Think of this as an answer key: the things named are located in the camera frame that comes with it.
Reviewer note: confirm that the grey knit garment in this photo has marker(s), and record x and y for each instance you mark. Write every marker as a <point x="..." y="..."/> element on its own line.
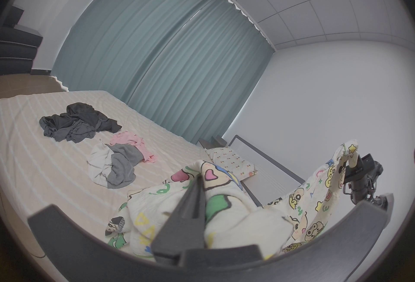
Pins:
<point x="121" y="164"/>

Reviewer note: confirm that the bed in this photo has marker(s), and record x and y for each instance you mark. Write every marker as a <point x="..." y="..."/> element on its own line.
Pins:
<point x="48" y="170"/>

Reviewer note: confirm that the black chest of drawers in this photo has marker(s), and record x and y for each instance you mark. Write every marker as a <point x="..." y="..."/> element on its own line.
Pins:
<point x="19" y="54"/>

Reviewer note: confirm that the pink garment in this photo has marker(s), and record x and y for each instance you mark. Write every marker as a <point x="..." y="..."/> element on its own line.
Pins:
<point x="129" y="138"/>

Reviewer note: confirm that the black garment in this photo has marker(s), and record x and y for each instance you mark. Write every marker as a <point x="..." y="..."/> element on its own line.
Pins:
<point x="77" y="125"/>

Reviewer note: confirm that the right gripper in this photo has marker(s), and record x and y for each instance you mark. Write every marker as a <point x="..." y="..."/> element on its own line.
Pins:
<point x="356" y="178"/>

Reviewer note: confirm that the white printed pyjama top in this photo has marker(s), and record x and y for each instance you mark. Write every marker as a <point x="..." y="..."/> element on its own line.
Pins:
<point x="253" y="225"/>

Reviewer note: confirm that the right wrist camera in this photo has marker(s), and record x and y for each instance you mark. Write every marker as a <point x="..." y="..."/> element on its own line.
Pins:
<point x="369" y="163"/>

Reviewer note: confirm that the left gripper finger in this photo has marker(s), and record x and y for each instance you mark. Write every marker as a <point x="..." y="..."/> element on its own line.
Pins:
<point x="184" y="225"/>

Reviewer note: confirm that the blue-green curtain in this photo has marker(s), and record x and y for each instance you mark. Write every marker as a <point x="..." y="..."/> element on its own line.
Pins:
<point x="168" y="57"/>

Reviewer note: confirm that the grey bedside table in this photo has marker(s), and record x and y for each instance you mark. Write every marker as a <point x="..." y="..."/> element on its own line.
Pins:
<point x="209" y="143"/>

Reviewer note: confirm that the white printed pillow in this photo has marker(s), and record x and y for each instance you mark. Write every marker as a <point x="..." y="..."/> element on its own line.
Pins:
<point x="231" y="162"/>

